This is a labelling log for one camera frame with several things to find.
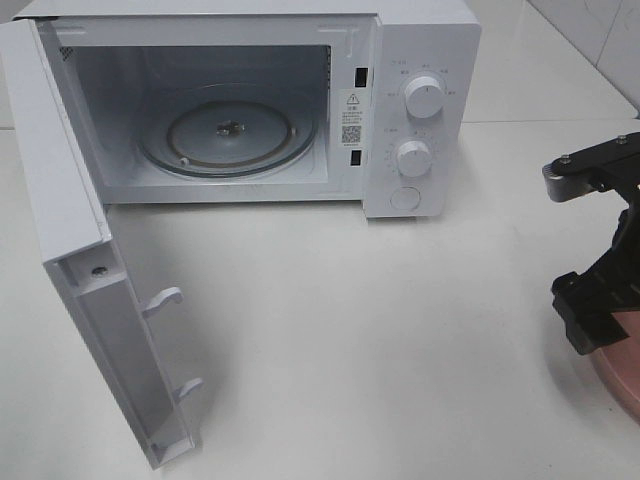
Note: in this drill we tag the white lower timer knob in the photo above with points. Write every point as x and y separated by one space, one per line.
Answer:
414 159

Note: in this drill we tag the white upper power knob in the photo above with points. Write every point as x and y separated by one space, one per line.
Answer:
424 95

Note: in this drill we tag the white microwave oven body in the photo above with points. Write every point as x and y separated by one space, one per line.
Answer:
350 58

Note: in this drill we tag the white microwave door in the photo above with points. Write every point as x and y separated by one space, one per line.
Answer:
79 252

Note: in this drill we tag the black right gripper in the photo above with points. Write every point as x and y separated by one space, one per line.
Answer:
587 302

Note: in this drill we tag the round white door release button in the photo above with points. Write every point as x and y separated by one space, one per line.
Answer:
405 198

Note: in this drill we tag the pink round plate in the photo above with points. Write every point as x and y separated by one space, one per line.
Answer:
618 365

